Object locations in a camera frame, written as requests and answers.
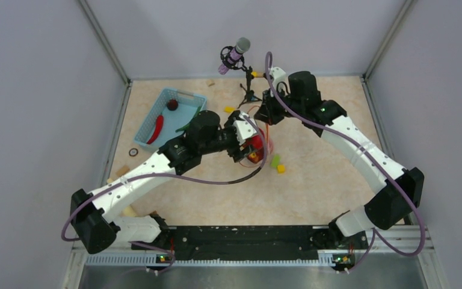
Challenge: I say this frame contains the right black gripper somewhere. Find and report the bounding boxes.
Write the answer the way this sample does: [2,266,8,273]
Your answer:
[254,86,304,126]

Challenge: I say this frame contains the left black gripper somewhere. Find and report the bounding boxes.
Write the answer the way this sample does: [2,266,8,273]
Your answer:
[200,111,257,161]

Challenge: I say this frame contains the red toy tomato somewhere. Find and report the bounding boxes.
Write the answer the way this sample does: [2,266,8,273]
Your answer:
[248,135,264,154]

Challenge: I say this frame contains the clear zip top bag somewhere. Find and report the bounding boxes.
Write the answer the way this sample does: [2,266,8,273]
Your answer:
[236,104,275,169]

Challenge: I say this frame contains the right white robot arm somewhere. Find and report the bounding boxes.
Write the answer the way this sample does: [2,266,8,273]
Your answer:
[254,67,424,248]

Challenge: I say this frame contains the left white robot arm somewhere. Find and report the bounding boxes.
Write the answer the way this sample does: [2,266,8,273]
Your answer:
[61,110,268,254]

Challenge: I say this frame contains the yellow rectangular block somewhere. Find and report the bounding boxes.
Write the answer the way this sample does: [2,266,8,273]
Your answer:
[224,107,236,113]

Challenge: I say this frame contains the green toy block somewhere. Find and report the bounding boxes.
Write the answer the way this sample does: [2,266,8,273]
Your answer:
[270,154,280,169]

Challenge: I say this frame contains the light blue plastic basket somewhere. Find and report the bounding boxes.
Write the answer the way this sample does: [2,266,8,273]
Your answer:
[133,87,207,152]

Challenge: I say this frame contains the green toy pepper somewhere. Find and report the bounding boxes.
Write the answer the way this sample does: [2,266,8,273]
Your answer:
[175,106,202,132]

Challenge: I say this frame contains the small yellow toy cube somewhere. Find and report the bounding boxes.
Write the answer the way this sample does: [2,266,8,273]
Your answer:
[276,164,286,174]

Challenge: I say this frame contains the black tripod mic stand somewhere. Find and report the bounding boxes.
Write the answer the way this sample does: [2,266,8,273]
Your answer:
[237,66,261,108]

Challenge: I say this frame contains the purple microphone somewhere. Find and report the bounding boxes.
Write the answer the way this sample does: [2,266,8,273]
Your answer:
[218,37,251,75]

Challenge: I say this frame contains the red toy chili pepper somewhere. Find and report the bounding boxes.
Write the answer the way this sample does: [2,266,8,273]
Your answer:
[146,115,164,145]

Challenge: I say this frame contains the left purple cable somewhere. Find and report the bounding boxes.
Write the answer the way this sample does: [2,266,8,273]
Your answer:
[60,113,270,243]

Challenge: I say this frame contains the purple cable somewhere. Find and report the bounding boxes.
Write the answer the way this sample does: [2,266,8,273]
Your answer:
[264,52,427,257]
[60,113,270,243]

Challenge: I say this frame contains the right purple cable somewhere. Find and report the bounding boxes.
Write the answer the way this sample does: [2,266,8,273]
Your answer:
[264,52,427,257]

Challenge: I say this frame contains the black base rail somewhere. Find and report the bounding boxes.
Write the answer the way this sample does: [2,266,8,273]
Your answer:
[131,225,369,262]

